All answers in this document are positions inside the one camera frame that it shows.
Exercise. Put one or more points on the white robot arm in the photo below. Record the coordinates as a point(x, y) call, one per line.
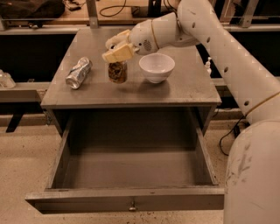
point(252, 182)

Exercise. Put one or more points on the black monitor stand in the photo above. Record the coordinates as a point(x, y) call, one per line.
point(152, 10)

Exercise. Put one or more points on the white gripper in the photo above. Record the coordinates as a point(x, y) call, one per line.
point(142, 39)

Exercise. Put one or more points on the crushed silver can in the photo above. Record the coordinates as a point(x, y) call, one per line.
point(78, 73)

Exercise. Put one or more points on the clear plastic bottle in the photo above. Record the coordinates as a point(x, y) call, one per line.
point(6, 81)

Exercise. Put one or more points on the black bag on desk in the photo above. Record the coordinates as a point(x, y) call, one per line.
point(23, 9)

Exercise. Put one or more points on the grey wooden cabinet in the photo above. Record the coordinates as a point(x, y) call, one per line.
point(189, 84)

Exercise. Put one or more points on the white pump bottle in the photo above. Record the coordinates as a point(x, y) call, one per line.
point(208, 65)

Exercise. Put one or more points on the small metal drawer knob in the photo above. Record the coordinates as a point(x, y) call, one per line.
point(133, 207)

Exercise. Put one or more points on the left metal frame post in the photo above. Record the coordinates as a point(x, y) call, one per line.
point(92, 14)

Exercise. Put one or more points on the orange soda can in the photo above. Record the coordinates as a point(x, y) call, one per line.
point(117, 72)

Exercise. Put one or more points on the white ceramic bowl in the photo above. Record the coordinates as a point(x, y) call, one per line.
point(156, 67)

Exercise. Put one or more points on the grey open top drawer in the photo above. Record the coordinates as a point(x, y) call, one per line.
point(106, 160)

